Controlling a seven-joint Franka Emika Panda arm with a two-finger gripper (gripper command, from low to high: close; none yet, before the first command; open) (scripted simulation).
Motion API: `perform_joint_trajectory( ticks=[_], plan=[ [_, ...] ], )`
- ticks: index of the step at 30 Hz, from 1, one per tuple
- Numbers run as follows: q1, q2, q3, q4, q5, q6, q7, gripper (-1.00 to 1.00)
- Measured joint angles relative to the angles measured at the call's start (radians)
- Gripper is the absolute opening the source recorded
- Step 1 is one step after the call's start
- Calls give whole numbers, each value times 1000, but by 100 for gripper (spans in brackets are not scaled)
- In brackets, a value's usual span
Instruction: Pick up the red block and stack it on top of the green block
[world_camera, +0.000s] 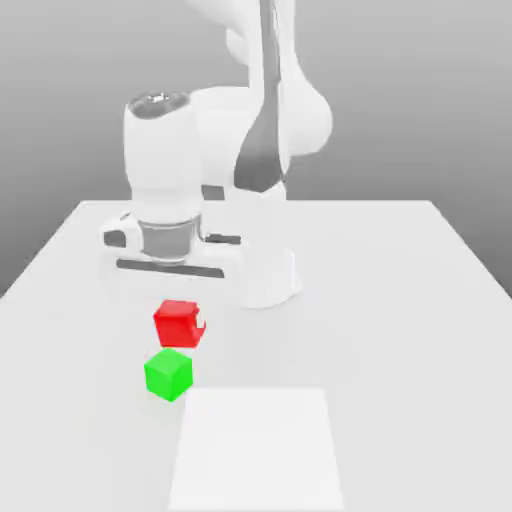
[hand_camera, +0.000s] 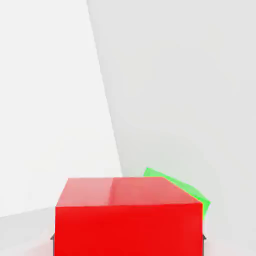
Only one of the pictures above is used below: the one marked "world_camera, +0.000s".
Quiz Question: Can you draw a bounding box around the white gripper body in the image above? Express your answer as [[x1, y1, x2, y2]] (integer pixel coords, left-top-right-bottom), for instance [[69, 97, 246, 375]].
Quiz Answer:
[[99, 247, 244, 300]]

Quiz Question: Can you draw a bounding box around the small red cube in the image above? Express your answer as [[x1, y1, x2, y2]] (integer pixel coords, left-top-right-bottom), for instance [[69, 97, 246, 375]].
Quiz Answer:
[[153, 299, 208, 350]]

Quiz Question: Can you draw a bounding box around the small green cube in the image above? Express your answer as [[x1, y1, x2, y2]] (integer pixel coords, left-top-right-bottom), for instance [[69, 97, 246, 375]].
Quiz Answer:
[[143, 347, 194, 403]]

